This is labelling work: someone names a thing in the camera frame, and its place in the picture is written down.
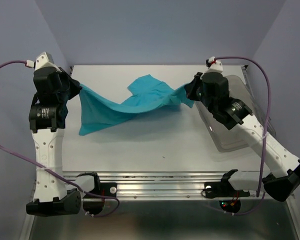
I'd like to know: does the turquoise t shirt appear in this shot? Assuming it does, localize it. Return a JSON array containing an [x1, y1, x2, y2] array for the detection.
[[78, 74, 194, 136]]

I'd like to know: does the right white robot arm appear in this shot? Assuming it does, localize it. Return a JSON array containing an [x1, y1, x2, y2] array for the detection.
[[184, 72, 300, 202]]

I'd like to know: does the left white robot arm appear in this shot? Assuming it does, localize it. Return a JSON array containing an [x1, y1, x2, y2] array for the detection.
[[26, 66, 82, 217]]

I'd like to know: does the clear plastic bin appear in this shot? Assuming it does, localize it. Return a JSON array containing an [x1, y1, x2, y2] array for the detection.
[[194, 74, 277, 154]]

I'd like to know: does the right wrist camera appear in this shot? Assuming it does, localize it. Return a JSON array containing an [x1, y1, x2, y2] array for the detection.
[[205, 56, 223, 74]]

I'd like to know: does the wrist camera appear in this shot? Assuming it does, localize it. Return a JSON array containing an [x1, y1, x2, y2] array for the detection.
[[25, 52, 59, 70], [205, 56, 223, 74]]

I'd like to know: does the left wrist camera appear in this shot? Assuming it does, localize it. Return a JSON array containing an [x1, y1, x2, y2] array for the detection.
[[25, 52, 59, 70]]

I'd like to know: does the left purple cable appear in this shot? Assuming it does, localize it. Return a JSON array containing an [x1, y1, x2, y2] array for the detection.
[[0, 60, 121, 218]]

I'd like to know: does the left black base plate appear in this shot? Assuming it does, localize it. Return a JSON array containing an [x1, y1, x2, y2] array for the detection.
[[90, 182, 117, 197]]

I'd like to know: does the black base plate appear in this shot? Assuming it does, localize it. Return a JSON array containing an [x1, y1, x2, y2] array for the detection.
[[90, 182, 117, 197], [201, 181, 250, 199]]

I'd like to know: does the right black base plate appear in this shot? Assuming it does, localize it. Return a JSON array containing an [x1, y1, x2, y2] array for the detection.
[[201, 181, 250, 199]]

